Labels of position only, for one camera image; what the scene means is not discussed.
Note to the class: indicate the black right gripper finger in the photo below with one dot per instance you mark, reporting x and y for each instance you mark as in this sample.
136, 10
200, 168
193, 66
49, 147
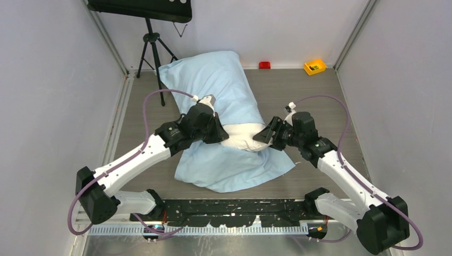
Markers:
274, 126
261, 137

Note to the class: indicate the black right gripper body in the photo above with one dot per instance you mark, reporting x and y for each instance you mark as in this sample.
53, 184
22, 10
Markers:
291, 138

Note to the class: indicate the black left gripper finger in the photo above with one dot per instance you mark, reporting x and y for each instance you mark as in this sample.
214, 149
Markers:
198, 136
215, 133

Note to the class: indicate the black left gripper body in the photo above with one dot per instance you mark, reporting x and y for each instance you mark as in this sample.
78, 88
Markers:
201, 130

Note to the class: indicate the white pillow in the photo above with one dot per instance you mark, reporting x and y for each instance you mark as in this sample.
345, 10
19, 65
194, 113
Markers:
241, 137

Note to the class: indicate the light blue pillowcase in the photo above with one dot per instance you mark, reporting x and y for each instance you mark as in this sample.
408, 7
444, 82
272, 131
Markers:
213, 166

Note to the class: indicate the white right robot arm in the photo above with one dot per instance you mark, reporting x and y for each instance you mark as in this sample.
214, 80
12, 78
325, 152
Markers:
375, 218

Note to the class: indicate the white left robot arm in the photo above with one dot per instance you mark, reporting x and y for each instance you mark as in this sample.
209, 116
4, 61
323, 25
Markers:
100, 191

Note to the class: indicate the red small block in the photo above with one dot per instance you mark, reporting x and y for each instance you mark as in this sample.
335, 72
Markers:
264, 65

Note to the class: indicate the yellow small bin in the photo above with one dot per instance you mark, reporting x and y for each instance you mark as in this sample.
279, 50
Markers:
314, 67

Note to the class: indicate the black tripod stand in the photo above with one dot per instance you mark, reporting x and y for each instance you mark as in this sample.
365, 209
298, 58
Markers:
152, 38

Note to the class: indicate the black panel on tripod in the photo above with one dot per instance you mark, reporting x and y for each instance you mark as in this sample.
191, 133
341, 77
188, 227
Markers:
173, 11

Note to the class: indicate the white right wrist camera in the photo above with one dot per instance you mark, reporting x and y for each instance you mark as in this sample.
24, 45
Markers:
290, 111

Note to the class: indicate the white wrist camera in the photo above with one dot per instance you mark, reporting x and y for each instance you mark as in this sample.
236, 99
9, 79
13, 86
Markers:
208, 100
290, 111

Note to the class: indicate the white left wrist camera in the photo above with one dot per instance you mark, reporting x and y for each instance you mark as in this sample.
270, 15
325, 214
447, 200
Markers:
208, 100

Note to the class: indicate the slotted aluminium rail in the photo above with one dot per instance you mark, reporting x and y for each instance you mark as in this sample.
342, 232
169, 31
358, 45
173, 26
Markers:
255, 229

